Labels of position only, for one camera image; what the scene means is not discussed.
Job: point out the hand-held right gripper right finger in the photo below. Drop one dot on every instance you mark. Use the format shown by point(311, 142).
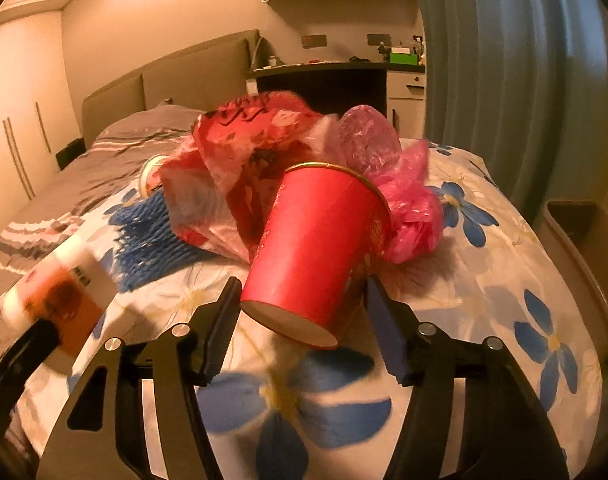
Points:
point(386, 330)

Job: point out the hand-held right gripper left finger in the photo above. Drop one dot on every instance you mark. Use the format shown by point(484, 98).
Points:
point(221, 335)

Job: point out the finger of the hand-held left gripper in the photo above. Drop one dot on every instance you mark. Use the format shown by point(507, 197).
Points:
point(19, 365)

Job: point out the white bottle with orange label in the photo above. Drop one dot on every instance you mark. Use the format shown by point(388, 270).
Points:
point(59, 300)

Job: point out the red paper cup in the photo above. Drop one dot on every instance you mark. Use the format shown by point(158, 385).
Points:
point(314, 250)

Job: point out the red white printed plastic bag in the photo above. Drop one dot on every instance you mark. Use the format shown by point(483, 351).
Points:
point(234, 135)

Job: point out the beige trash bin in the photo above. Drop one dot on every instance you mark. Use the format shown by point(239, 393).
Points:
point(583, 270)

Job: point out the pink plastic bag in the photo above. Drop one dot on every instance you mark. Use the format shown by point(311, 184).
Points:
point(413, 225)

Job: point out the floral blanket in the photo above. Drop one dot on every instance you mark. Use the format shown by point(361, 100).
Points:
point(483, 270)

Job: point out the blue foam net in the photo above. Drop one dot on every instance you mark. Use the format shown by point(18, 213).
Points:
point(144, 240)

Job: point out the grey striped duvet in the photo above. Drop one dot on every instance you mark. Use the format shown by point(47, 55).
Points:
point(84, 175)

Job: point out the black nightstand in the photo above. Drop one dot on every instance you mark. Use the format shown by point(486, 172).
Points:
point(71, 155)

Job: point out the white drawer cabinet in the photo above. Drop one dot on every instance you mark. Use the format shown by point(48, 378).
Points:
point(406, 95)

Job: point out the beige wardrobe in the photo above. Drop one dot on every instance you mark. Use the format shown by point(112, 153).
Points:
point(14, 110)

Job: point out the brown padded headboard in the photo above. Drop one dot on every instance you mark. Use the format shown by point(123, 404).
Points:
point(184, 75)

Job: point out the dark desk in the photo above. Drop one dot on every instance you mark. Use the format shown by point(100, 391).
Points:
point(314, 70)

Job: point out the green box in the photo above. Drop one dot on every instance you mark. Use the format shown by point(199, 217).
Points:
point(402, 57)

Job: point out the grey curtain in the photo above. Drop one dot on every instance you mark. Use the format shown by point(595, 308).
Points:
point(483, 60)

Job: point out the wall socket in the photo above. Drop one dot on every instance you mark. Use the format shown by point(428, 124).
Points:
point(314, 41)
point(377, 39)

